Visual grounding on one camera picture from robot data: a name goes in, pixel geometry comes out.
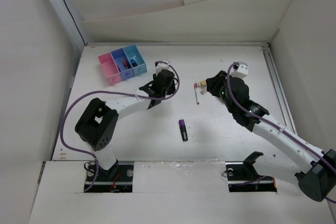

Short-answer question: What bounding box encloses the purple capped black highlighter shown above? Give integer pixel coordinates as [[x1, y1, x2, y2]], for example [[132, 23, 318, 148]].
[[178, 119, 188, 142]]

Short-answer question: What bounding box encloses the red transparent pen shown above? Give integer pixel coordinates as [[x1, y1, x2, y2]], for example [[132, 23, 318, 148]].
[[123, 60, 131, 69], [118, 58, 126, 72]]

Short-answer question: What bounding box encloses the blue capped black highlighter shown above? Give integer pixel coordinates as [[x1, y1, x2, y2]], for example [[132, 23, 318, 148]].
[[130, 59, 138, 67]]

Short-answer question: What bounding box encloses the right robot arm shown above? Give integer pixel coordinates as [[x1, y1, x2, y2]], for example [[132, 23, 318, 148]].
[[206, 71, 335, 202]]

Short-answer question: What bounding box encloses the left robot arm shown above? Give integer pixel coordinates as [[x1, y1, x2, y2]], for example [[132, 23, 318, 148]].
[[75, 69, 179, 180]]

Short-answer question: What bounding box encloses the pink capped white marker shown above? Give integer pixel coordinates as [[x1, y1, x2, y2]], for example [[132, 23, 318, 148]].
[[194, 82, 200, 105]]

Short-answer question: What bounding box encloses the blue drawer container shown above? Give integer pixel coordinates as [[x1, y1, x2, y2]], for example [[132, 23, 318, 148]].
[[123, 44, 147, 76]]

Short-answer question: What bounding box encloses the purple drawer container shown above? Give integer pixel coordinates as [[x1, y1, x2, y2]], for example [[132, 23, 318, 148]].
[[111, 48, 135, 81]]

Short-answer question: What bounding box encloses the pink drawer container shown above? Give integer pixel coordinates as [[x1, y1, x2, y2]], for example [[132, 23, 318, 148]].
[[98, 52, 122, 86]]

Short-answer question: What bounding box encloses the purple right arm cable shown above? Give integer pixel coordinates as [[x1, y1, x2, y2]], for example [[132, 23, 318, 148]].
[[226, 62, 336, 204]]

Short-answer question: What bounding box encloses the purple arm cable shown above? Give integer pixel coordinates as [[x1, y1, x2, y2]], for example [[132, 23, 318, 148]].
[[59, 60, 181, 192], [226, 62, 336, 204]]

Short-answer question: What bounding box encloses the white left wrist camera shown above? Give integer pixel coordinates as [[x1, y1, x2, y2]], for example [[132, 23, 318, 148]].
[[155, 60, 170, 75]]

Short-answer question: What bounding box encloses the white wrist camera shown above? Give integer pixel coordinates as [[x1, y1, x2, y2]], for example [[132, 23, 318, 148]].
[[155, 60, 170, 75], [231, 61, 248, 79]]

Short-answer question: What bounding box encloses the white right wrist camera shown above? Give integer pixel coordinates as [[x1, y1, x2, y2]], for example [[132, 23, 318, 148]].
[[231, 61, 248, 79]]

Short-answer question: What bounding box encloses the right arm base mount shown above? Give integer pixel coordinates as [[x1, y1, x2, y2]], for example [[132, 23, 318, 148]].
[[222, 152, 277, 193]]

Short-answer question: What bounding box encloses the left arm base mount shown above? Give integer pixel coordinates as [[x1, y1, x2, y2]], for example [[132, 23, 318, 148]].
[[83, 162, 134, 193]]

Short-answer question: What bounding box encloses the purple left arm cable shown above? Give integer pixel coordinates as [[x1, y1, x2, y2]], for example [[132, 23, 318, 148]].
[[59, 60, 181, 192]]

